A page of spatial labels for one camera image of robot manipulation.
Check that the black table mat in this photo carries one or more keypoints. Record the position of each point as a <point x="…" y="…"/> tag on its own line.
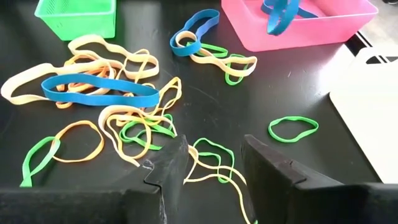
<point x="248" y="102"/>

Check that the orange rubber band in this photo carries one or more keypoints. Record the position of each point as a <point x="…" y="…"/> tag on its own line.
<point x="148" y="137"/>
<point x="101" y="140"/>
<point x="93" y="72"/>

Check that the white plastic basket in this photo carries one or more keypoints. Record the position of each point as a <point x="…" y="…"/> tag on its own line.
<point x="367" y="124"/>

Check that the green plastic basket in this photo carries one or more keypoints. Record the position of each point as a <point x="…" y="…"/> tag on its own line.
<point x="77" y="25"/>

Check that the yellow rubber band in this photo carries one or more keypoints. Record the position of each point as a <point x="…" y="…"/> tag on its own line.
<point x="175" y="82"/>
<point x="194" y="154"/>

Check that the pink plastic basket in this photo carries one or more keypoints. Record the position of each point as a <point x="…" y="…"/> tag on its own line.
<point x="311" y="34"/>

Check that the green rubber band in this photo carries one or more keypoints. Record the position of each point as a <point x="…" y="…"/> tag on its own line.
<point x="26" y="174"/>
<point x="214" y="49"/>
<point x="292" y="118"/>
<point x="231" y="155"/>
<point x="136" y="141"/>

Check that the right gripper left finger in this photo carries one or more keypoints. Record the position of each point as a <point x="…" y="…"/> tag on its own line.
<point x="93" y="205"/>

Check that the wide cream rubber band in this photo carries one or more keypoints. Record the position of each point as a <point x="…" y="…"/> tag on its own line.
<point x="102" y="124"/>
<point x="25" y="73"/>
<point x="90" y="39"/>

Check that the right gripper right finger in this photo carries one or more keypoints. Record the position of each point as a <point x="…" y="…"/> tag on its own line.
<point x="311" y="205"/>

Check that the thin blue rubber band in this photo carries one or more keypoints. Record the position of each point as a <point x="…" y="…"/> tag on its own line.
<point x="308" y="13"/>

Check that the wide blue rubber band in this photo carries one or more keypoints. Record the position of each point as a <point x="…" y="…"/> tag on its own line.
<point x="281" y="18"/>
<point x="189" y="49"/>
<point x="102" y="99"/>

